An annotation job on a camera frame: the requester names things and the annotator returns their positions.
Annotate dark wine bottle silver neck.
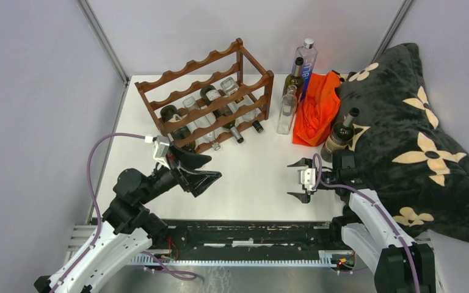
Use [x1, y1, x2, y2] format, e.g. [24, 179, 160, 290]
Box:
[282, 57, 305, 99]

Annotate clear square bottle black cap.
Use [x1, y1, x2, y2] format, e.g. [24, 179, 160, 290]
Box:
[220, 77, 264, 133]

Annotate orange cloth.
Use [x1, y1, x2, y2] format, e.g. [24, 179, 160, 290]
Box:
[292, 71, 341, 147]

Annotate left aluminium corner post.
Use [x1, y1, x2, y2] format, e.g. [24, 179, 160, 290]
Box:
[76, 0, 130, 86]

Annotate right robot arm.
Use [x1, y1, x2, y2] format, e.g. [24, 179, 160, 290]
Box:
[291, 150, 437, 292]

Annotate small clear glass bottle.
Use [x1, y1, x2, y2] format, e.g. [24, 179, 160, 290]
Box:
[277, 85, 297, 135]

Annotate right aluminium corner post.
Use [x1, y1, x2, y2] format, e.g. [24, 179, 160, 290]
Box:
[371, 0, 416, 62]

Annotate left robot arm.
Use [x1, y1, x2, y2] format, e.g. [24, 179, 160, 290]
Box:
[34, 136, 222, 292]

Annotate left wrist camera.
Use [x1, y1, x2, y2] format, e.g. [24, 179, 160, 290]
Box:
[153, 136, 171, 169]

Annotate dark wine bottle brown label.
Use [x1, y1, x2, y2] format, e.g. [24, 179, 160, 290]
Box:
[321, 107, 360, 162]

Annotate aluminium corner post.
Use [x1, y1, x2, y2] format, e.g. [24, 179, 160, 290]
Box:
[76, 0, 130, 86]
[371, 0, 416, 62]

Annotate black floral blanket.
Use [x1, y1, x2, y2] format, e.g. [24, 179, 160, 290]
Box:
[335, 43, 469, 242]

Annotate tall clear glass bottle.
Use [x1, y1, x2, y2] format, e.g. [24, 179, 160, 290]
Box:
[182, 96, 220, 151]

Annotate brown wooden wine rack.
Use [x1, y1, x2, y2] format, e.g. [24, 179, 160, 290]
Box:
[135, 38, 274, 147]

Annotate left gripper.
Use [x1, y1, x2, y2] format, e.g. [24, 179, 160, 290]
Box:
[139, 142, 222, 203]

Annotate dark green wine bottle labelled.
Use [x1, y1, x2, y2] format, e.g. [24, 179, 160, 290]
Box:
[160, 105, 196, 153]

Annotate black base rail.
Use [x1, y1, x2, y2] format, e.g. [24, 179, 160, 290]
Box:
[148, 219, 353, 267]

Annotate blue square glass bottle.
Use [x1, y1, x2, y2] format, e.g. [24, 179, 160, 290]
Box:
[295, 38, 318, 101]

